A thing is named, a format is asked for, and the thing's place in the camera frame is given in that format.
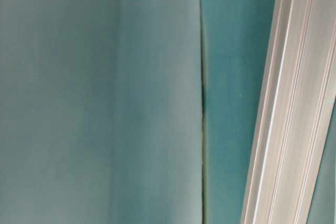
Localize long silver aluminium rail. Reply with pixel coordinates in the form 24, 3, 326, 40
240, 0, 335, 223

